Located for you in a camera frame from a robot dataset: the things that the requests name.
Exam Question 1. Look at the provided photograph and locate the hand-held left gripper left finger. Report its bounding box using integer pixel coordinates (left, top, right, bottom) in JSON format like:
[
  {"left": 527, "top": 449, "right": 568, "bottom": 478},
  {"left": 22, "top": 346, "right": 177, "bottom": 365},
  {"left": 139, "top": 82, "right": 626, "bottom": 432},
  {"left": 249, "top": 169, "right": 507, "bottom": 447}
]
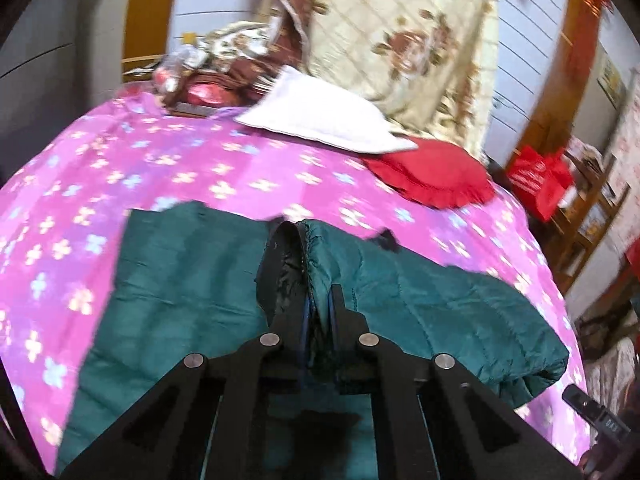
[{"left": 59, "top": 287, "right": 314, "bottom": 480}]

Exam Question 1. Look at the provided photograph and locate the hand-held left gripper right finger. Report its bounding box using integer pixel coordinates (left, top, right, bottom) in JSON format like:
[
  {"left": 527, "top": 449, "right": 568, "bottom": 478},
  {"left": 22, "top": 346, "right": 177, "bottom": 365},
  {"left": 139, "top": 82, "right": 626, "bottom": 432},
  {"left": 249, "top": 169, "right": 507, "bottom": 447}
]
[{"left": 326, "top": 284, "right": 584, "bottom": 480}]

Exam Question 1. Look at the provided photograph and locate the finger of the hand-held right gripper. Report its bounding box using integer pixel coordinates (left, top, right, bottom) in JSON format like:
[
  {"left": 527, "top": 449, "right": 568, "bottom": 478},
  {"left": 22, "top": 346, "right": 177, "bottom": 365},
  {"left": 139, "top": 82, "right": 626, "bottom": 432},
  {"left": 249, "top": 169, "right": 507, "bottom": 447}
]
[{"left": 562, "top": 384, "right": 599, "bottom": 417}]

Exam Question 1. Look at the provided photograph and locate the green puffer jacket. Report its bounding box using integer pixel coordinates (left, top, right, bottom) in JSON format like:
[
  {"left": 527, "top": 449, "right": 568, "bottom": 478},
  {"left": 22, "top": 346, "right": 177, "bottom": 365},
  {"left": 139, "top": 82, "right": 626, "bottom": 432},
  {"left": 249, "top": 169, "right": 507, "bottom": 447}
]
[{"left": 57, "top": 202, "right": 571, "bottom": 480}]

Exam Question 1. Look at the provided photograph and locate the grey patterned cloth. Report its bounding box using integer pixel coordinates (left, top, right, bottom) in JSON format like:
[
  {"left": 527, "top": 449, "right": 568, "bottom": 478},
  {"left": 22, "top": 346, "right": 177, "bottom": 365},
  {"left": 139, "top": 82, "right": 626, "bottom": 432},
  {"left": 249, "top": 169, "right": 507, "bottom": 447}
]
[{"left": 575, "top": 310, "right": 640, "bottom": 411}]

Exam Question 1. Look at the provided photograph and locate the wooden shelf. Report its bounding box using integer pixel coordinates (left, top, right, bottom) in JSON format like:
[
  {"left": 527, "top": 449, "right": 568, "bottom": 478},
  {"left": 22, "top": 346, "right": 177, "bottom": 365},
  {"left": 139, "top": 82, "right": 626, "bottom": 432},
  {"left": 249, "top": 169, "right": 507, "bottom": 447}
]
[{"left": 550, "top": 136, "right": 632, "bottom": 281}]

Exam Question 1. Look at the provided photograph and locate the red ruffled cushion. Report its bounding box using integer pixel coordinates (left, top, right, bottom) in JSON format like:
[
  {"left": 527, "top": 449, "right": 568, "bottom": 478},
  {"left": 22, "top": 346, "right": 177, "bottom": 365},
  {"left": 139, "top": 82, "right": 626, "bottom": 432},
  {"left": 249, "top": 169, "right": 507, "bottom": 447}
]
[{"left": 362, "top": 138, "right": 497, "bottom": 210}]

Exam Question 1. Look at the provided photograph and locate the red shopping bag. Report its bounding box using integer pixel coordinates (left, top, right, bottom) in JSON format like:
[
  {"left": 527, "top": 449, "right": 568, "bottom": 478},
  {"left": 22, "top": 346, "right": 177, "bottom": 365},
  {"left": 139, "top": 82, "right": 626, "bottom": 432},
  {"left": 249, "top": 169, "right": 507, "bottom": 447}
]
[{"left": 505, "top": 144, "right": 575, "bottom": 224}]

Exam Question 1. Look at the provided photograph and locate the pink floral bedsheet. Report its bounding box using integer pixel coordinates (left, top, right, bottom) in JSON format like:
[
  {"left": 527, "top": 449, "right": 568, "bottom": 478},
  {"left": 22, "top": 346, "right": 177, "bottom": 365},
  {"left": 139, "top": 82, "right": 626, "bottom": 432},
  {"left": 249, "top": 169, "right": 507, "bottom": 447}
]
[{"left": 0, "top": 91, "right": 592, "bottom": 467}]

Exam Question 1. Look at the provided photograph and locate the white pillow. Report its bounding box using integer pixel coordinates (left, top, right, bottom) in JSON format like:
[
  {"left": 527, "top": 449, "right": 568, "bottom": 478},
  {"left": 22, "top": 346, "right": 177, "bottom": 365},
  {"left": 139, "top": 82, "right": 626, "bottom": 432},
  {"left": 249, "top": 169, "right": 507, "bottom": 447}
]
[{"left": 235, "top": 65, "right": 419, "bottom": 154}]

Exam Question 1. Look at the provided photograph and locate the red shiny bag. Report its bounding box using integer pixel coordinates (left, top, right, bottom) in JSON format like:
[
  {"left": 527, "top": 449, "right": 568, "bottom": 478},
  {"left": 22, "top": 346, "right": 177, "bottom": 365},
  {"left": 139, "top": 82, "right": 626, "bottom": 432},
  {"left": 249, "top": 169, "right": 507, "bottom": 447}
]
[{"left": 184, "top": 82, "right": 237, "bottom": 109}]

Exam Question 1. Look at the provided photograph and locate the brown floral blanket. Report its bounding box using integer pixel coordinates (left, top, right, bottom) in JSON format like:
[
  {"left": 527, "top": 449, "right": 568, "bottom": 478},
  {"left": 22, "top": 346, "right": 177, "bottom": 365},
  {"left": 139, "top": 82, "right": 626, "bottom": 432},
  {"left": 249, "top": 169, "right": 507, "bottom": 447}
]
[{"left": 162, "top": 0, "right": 326, "bottom": 111}]

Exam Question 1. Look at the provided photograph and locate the beige floral quilt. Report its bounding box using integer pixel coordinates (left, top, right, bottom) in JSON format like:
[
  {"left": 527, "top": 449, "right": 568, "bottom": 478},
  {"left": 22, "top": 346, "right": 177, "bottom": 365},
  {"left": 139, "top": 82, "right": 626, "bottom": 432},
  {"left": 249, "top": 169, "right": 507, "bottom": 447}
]
[{"left": 297, "top": 0, "right": 503, "bottom": 166}]

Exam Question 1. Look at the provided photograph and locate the grey wardrobe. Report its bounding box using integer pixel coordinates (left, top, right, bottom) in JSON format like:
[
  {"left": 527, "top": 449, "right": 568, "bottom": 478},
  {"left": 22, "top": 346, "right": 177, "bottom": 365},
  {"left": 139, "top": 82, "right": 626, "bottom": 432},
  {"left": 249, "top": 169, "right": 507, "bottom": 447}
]
[{"left": 0, "top": 0, "right": 132, "bottom": 183}]

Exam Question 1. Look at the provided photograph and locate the framed wall picture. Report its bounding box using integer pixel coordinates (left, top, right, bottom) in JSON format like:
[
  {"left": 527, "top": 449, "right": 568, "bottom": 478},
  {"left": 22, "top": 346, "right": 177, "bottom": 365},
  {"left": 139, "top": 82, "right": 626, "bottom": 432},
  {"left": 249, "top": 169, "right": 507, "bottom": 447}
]
[{"left": 596, "top": 54, "right": 627, "bottom": 108}]

